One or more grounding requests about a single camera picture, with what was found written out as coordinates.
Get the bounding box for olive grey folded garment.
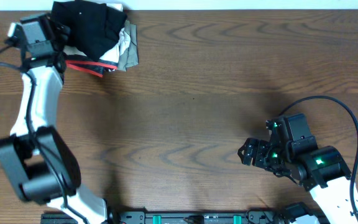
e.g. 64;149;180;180
117;20;139;72

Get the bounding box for white folded garment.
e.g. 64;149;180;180
64;3;124;62

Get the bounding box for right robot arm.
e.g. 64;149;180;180
237;136;358;223

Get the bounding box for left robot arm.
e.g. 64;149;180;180
0;14;112;223

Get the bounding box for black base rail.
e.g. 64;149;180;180
40;207;332;224

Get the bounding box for grey red-trimmed folded garment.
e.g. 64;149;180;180
65;55;118;78

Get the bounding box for black t-shirt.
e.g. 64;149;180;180
51;1;127;61

